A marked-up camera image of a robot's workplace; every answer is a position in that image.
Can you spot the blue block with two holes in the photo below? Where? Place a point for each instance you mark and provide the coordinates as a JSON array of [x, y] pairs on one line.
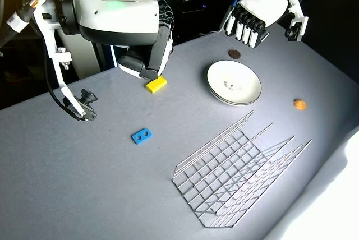
[[142, 136]]

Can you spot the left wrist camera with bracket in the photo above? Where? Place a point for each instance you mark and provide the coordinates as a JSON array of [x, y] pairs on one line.
[[297, 24]]

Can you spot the white ceramic plate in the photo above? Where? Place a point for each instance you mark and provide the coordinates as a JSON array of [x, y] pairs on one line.
[[234, 81], [224, 100]]

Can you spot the small brown round disc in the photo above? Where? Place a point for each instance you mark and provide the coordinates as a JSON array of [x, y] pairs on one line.
[[233, 54]]

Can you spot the yellow rectangular block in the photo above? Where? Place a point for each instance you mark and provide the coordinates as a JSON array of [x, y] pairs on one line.
[[156, 85]]

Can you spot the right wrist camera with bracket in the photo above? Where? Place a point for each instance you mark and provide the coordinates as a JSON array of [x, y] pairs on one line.
[[64, 56]]

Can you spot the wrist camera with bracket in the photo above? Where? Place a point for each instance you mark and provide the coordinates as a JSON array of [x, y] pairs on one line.
[[297, 24], [64, 56]]

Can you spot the small orange toy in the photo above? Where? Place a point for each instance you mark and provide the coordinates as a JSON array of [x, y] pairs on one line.
[[300, 105]]

